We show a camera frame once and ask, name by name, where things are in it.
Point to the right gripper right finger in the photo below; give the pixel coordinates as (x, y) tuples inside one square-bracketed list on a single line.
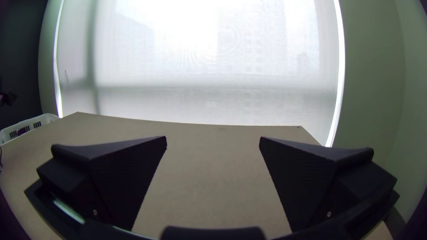
[(300, 173)]

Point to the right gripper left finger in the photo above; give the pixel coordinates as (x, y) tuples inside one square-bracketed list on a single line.
[(113, 173)]

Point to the white laundry basket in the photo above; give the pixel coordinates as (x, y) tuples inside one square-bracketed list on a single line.
[(33, 122)]

